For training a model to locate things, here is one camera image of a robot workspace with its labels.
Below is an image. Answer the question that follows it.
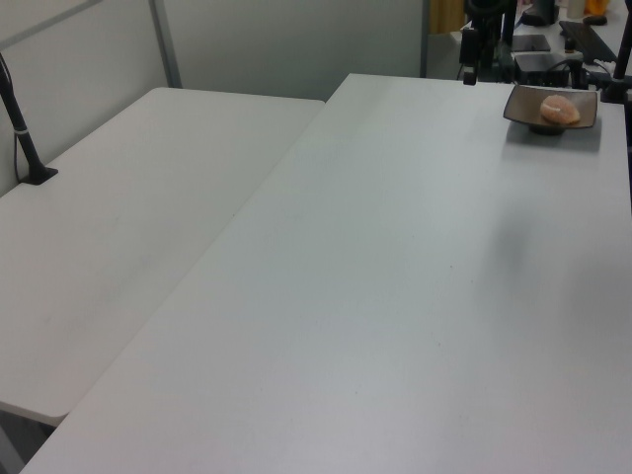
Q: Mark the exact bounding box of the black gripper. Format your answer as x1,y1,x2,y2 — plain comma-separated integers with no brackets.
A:
460,0,511,87

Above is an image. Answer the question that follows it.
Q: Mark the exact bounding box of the orange bread roll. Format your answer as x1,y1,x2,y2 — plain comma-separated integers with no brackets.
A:
539,95,583,125

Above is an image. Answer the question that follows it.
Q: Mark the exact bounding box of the brown square ceramic plate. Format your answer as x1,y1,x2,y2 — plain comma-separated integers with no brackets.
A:
503,84,600,138

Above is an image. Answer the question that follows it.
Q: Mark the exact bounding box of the black vertical pole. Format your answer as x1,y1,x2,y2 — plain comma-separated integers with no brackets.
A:
502,0,518,46

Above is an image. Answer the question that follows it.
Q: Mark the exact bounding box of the flat black device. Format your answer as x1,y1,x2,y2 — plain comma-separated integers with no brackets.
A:
512,34,552,53

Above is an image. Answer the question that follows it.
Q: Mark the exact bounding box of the yellow board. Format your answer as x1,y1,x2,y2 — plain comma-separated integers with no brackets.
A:
428,0,466,36

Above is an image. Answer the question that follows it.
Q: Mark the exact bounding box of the black electronics box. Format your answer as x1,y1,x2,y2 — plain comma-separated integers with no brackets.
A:
513,52,585,89

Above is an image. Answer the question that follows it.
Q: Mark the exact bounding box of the black monitor stand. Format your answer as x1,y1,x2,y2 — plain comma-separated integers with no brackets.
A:
521,0,558,27

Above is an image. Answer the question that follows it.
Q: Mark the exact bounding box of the black keyboard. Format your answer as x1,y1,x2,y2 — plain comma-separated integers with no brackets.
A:
558,20,619,63

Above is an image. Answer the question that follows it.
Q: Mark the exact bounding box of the black pole stand with base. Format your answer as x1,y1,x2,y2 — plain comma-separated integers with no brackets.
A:
0,51,59,187

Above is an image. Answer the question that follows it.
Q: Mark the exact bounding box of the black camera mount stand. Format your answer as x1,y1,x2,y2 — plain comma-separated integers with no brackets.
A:
598,27,632,106

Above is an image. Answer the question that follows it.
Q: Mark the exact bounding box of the gray partition frame post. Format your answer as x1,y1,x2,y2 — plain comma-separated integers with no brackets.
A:
149,0,182,90

